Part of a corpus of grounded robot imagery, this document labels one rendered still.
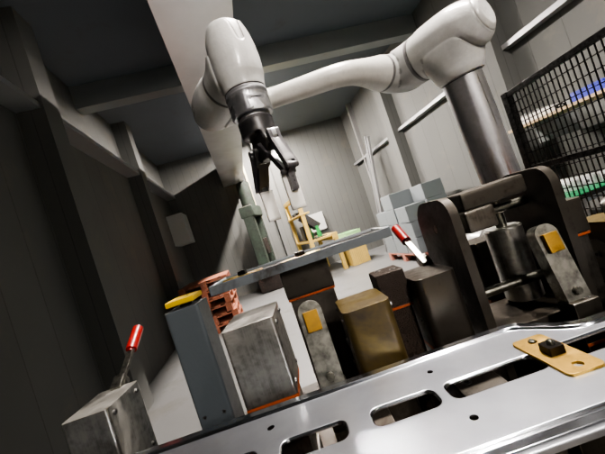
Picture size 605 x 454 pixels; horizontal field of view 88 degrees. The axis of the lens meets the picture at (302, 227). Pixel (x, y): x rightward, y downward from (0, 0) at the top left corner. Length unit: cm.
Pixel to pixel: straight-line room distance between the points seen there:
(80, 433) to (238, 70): 65
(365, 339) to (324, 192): 903
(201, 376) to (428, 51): 95
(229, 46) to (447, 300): 61
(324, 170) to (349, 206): 133
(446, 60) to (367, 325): 72
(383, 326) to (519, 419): 19
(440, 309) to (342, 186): 916
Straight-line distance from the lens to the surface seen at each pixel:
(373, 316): 48
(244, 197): 824
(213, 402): 74
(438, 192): 613
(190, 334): 70
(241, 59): 71
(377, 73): 99
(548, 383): 41
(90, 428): 60
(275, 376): 49
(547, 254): 60
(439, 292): 55
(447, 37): 98
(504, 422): 36
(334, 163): 974
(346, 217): 954
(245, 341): 48
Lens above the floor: 121
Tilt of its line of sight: 1 degrees up
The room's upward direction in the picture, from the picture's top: 18 degrees counter-clockwise
